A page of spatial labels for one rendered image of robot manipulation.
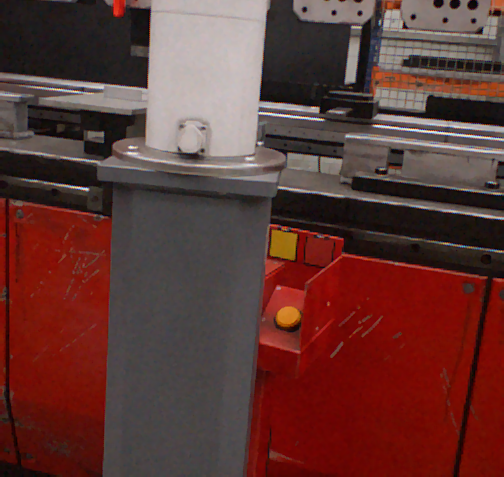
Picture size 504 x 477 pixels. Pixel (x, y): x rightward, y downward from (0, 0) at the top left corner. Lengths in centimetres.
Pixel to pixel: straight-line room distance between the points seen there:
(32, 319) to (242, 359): 89
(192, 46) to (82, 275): 87
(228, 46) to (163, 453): 44
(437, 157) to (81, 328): 81
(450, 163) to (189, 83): 76
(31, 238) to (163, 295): 83
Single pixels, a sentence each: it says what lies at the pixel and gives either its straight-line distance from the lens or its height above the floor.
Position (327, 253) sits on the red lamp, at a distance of 112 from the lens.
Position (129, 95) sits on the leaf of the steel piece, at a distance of 139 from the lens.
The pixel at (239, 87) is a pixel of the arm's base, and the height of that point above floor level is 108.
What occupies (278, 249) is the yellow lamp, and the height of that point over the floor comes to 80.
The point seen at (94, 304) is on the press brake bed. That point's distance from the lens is 150.
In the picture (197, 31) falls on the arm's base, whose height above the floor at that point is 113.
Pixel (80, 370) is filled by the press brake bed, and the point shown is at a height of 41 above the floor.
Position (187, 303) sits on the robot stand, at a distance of 73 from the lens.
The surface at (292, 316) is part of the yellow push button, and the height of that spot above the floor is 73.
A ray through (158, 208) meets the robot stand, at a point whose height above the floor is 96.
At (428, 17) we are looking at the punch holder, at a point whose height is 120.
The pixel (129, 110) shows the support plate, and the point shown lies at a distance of 123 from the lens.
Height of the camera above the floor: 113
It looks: 15 degrees down
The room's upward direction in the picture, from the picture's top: 5 degrees clockwise
